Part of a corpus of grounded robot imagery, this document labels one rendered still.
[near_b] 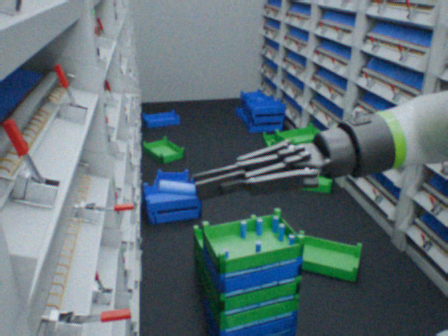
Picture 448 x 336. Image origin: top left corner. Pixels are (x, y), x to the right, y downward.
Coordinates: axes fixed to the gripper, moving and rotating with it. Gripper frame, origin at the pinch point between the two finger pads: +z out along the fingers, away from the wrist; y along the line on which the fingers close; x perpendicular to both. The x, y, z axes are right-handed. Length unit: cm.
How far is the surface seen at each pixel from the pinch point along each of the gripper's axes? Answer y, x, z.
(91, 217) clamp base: -11.5, 6.9, 22.4
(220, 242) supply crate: -67, 61, -2
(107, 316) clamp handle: 14.6, 6.3, 17.8
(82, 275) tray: 3.1, 7.8, 22.7
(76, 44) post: -30.6, -19.8, 18.5
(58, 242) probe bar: -0.5, 3.5, 25.3
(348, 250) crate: -101, 111, -64
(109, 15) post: -101, -18, 16
